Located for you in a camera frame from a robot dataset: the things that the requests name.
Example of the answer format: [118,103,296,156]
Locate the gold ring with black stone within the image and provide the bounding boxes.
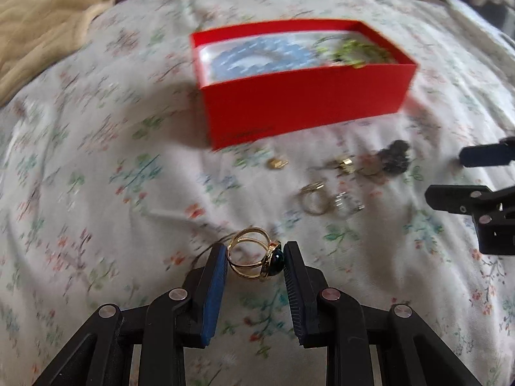
[226,226,286,282]

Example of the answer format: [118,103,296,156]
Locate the black flower jewelry piece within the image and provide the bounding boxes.
[377,140,410,175]

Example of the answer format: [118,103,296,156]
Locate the silver ring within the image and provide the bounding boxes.
[330,190,367,218]

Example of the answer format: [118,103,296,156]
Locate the red jewelry box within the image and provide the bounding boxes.
[190,19,417,149]

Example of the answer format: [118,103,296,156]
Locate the gold clip earring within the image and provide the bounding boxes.
[327,156,355,175]

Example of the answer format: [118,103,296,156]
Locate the floral bed sheet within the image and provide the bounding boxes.
[1,0,514,385]

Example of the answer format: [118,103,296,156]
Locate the small gold earring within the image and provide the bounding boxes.
[267,157,289,170]

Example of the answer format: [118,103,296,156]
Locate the beige fleece blanket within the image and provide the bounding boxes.
[1,0,114,105]

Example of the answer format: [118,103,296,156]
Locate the gold ring on sheet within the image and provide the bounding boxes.
[297,180,329,216]

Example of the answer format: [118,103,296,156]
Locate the green beaded necklace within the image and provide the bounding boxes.
[315,35,397,69]

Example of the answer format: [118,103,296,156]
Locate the blue beaded bracelet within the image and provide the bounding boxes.
[209,35,323,81]

